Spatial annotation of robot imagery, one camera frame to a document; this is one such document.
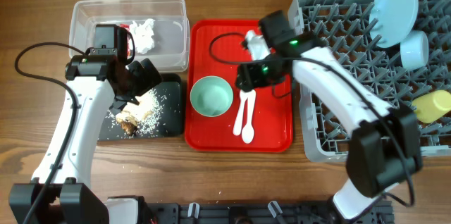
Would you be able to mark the light blue plate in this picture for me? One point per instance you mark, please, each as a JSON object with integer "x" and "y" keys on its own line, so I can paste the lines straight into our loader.
{"x": 394, "y": 20}

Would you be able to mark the yellow plastic cup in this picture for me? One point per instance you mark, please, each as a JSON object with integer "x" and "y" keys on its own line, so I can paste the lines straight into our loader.
{"x": 432, "y": 106}

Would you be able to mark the white tissue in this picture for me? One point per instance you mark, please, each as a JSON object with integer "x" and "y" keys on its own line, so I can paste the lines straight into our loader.
{"x": 143, "y": 35}

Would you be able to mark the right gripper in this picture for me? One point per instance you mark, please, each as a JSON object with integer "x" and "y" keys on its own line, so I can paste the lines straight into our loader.
{"x": 247, "y": 77}

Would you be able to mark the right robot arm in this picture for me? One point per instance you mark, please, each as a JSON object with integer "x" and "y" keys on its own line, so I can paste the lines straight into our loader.
{"x": 384, "y": 148}

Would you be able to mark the light blue bowl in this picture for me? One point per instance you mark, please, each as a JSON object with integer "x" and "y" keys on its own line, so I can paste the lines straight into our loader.
{"x": 414, "y": 50}

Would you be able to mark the green bowl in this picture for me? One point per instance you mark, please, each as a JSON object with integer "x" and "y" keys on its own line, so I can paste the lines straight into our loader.
{"x": 211, "y": 96}

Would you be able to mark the clear plastic waste bin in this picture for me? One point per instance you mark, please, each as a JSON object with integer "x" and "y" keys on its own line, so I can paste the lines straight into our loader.
{"x": 171, "y": 27}

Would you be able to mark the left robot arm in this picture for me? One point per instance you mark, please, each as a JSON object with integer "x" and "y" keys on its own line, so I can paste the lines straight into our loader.
{"x": 59, "y": 191}

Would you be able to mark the black plastic tray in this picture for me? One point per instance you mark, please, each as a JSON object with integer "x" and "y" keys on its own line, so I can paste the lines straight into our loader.
{"x": 166, "y": 119}

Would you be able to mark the red snack wrapper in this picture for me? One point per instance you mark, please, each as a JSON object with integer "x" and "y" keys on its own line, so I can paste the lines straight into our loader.
{"x": 127, "y": 27}

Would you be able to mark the rice and food scraps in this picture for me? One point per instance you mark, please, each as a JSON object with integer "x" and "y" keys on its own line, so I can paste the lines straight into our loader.
{"x": 137, "y": 120}

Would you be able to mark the white plastic fork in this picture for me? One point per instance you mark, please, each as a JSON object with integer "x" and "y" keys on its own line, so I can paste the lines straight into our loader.
{"x": 237, "y": 127}

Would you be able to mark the red serving tray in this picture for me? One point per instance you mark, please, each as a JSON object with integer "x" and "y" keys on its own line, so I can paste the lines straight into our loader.
{"x": 272, "y": 118}

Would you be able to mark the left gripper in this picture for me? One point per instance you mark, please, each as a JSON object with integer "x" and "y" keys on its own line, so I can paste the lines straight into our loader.
{"x": 146, "y": 82}

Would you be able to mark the white plastic spoon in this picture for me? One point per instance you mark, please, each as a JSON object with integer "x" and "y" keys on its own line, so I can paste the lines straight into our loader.
{"x": 248, "y": 130}

